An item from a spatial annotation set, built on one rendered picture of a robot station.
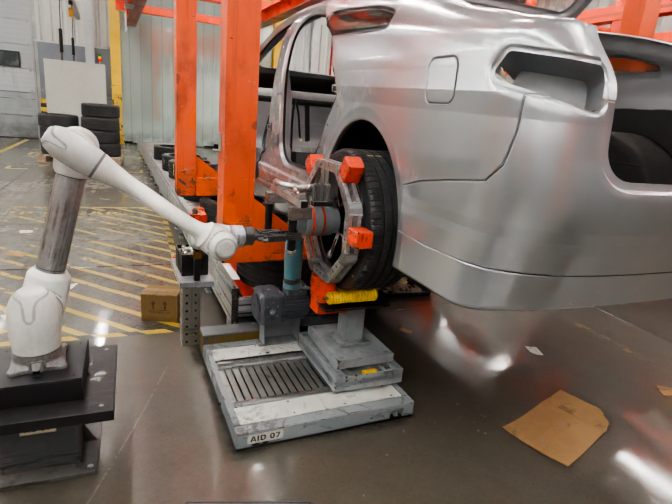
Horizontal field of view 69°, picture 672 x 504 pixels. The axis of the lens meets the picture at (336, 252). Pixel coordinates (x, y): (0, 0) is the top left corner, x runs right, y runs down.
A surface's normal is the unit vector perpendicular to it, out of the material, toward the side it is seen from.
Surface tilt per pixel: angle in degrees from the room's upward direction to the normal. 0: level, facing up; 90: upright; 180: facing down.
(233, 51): 90
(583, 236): 102
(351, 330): 90
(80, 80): 90
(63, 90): 90
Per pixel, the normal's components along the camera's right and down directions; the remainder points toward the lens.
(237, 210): 0.40, 0.29
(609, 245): 0.20, 0.55
